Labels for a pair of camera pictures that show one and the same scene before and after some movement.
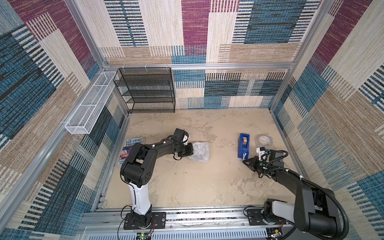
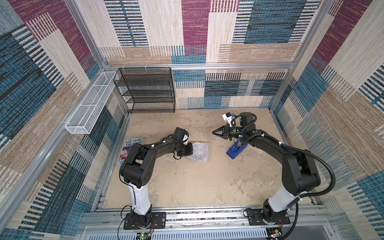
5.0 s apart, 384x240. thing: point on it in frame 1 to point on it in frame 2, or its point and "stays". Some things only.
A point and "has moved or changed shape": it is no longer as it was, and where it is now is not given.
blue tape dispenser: (243, 146) has moved or changed shape
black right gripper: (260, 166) to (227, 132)
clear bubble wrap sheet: (201, 152) stays
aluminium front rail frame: (109, 224) stays
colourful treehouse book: (129, 144) stays
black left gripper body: (186, 150) stays
